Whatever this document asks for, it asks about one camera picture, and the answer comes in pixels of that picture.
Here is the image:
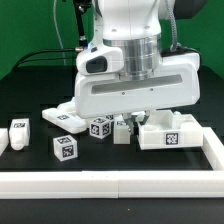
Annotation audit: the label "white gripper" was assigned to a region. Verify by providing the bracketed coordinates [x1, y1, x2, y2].
[75, 53, 200, 134]

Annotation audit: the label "white chair seat part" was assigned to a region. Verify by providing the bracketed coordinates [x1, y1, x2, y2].
[138, 110, 203, 150]

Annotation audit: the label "white flat chair part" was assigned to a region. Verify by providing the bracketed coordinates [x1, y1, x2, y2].
[42, 108, 87, 134]

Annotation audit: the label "white tagged cube middle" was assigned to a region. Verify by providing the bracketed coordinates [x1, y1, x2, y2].
[89, 117, 111, 139]

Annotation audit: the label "white tagged cube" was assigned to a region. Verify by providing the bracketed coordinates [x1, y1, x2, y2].
[53, 135, 78, 161]
[89, 117, 111, 139]

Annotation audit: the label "white bar part upper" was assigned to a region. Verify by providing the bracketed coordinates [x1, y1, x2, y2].
[57, 98, 75, 112]

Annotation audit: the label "white tagged cube front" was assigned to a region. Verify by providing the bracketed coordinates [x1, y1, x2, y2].
[53, 135, 78, 161]

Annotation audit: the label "white left fence piece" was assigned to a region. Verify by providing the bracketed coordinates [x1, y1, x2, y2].
[0, 128, 9, 156]

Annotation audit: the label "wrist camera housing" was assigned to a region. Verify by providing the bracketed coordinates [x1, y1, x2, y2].
[76, 45, 124, 76]

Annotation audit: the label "white front fence rail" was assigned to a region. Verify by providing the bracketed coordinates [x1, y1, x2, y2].
[0, 171, 224, 199]

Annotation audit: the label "white fence rail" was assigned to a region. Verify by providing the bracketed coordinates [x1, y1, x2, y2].
[0, 171, 224, 199]
[202, 127, 224, 171]

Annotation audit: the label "white right fence rail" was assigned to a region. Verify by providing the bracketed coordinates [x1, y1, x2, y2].
[202, 127, 224, 171]

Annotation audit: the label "black cables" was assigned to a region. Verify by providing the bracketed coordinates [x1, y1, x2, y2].
[12, 47, 84, 70]

